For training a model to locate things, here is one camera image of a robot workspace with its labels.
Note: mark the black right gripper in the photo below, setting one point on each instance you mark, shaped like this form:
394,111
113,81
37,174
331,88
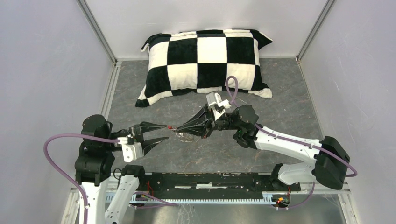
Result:
203,115

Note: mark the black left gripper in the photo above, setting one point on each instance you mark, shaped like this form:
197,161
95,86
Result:
137,131

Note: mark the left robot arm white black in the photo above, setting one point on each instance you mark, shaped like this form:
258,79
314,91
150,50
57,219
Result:
94,167

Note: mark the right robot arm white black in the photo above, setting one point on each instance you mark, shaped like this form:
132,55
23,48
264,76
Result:
324,161

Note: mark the black white checkered pillow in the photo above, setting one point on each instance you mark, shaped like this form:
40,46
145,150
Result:
203,61

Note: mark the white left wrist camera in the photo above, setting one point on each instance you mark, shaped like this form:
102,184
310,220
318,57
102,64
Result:
131,149

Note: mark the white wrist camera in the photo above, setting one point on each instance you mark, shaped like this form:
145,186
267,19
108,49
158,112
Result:
217,105
131,149

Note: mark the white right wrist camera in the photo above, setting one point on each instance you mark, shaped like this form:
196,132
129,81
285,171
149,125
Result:
217,105

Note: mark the white slotted cable duct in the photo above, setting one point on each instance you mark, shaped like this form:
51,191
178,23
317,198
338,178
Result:
266,199

